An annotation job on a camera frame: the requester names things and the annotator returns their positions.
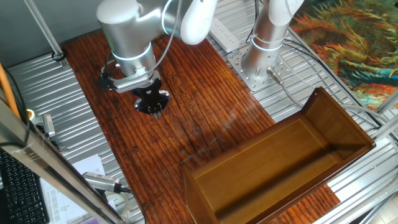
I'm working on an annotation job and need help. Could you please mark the black depth camera cable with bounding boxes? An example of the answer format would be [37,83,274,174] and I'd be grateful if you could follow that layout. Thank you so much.
[119,185,147,224]

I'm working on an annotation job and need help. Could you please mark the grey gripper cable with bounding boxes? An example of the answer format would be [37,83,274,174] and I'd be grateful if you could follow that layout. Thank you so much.
[148,0,185,76]

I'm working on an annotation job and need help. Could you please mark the clear tape roll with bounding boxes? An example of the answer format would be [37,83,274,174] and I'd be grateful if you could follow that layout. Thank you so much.
[104,191,131,223]

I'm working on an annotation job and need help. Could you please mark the white power strip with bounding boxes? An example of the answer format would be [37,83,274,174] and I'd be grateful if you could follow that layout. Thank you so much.
[208,17,241,53]

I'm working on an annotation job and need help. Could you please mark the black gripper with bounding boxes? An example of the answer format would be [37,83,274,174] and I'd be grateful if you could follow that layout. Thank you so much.
[132,79,171,118]

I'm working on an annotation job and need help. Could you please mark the printed paper sheet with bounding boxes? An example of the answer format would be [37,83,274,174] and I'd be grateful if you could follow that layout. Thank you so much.
[40,154,106,224]

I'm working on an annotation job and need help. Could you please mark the wood grain table mat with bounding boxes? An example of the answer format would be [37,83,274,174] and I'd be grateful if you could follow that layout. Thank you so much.
[62,7,341,224]

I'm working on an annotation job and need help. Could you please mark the metal frame beam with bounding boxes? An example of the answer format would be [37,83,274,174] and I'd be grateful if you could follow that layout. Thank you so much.
[0,99,125,224]

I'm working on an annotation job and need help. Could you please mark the black base cables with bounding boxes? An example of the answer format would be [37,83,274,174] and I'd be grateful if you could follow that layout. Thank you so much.
[245,0,382,129]

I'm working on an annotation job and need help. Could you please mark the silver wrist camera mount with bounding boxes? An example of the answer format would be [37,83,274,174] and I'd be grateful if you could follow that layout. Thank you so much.
[98,58,161,94]

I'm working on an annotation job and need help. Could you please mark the slanted aluminium pole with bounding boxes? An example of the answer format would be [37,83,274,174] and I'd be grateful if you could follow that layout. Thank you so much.
[23,0,68,62]

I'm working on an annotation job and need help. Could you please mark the colourful painted cloth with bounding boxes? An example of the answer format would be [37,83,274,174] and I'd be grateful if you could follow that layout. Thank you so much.
[290,0,398,110]

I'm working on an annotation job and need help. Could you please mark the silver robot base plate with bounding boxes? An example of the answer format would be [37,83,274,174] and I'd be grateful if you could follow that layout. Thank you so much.
[226,46,293,91]

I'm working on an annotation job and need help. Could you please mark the orange tube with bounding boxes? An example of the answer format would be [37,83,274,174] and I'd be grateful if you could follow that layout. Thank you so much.
[0,63,21,119]

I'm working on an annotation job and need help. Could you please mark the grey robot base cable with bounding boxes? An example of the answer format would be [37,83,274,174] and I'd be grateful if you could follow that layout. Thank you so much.
[266,67,398,125]

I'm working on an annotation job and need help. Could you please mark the aluminium frame strut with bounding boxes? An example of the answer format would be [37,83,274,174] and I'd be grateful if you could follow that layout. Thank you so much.
[371,90,398,141]

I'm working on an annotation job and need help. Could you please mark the black cable by beam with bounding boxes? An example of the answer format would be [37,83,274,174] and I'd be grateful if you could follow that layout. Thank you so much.
[0,67,32,149]

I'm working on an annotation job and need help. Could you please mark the black keyboard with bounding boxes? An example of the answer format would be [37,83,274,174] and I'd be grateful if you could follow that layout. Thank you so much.
[0,151,50,224]

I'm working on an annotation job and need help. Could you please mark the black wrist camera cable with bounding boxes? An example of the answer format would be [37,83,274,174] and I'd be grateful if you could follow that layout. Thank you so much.
[104,52,115,79]

